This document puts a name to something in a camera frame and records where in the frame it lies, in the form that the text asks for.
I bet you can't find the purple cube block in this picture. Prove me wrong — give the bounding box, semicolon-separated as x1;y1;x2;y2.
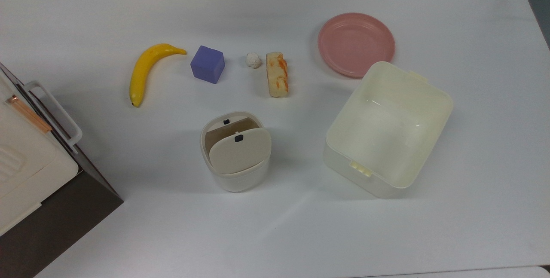
190;45;226;84

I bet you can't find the yellow banana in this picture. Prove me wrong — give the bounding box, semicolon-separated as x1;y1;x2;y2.
129;43;188;108

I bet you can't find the pink round plate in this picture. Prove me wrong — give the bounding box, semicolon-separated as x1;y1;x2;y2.
318;12;396;78

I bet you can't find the small white trash can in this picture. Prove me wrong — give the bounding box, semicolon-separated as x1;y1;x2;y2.
200;111;272;192

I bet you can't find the cream plastic storage box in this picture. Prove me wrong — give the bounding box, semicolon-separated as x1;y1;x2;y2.
323;61;454;199

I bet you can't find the white and brown oven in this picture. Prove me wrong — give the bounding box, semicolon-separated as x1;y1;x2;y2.
0;61;124;278

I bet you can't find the toy fried shrimp bread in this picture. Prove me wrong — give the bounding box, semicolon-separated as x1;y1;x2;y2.
266;52;289;98

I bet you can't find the white oven door handle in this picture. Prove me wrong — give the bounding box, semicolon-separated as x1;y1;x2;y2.
24;81;83;148

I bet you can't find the beige swing trash lid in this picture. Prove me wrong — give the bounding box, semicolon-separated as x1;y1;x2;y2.
208;128;272;174

